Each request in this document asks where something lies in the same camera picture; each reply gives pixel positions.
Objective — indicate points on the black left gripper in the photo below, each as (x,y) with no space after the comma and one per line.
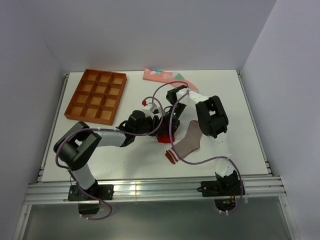
(155,125)

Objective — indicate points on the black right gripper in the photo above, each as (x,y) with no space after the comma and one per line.
(172,126)

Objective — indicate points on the red sock with bear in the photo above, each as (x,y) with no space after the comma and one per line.
(165,138)

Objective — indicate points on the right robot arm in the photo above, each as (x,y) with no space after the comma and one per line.
(212,121)

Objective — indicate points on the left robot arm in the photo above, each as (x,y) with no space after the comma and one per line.
(77,146)

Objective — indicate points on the beige sock orange stripes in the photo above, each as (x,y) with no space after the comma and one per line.
(190,143)

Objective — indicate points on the pink patterned sock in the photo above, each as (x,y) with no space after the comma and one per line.
(167,77)

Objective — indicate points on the orange wooden compartment tray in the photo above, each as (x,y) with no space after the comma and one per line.
(96,97)

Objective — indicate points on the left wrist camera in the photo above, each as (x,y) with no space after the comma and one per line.
(149,109)

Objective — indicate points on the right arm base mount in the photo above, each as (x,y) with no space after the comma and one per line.
(220,188)

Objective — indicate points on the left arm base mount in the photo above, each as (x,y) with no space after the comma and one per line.
(90,201)

